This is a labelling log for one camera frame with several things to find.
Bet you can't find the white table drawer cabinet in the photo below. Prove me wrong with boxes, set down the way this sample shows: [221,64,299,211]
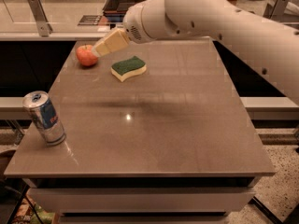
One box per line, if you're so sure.
[29,187,255,224]

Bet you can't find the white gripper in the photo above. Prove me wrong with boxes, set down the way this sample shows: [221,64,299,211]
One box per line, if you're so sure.
[92,2,155,57]

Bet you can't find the silver blue redbull can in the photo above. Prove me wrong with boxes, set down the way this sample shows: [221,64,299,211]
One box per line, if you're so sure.
[22,91,65,146]

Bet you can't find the green yellow sponge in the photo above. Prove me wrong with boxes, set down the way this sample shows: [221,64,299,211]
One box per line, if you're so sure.
[111,56,147,82]

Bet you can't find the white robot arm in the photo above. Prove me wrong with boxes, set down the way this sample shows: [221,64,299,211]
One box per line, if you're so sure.
[93,0,299,104]

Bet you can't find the metal glass bracket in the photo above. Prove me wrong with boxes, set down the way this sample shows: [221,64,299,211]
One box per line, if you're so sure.
[263,0,289,21]
[27,0,52,37]

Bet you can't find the right metal glass bracket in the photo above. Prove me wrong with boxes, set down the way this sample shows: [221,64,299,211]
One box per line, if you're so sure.
[263,0,289,21]

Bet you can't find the left metal glass bracket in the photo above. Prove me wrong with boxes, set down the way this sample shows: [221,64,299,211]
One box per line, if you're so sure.
[27,0,52,37]

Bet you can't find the red apple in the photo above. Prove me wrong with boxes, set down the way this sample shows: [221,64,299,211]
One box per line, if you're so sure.
[76,45,98,67]

